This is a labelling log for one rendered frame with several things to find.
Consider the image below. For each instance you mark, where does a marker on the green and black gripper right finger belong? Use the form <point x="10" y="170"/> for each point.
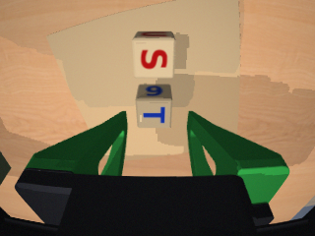
<point x="262" y="170"/>

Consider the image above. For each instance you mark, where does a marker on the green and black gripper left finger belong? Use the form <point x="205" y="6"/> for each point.
<point x="82" y="153"/>

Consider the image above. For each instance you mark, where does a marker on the beige flat mat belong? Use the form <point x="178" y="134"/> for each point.
<point x="96" y="61"/>

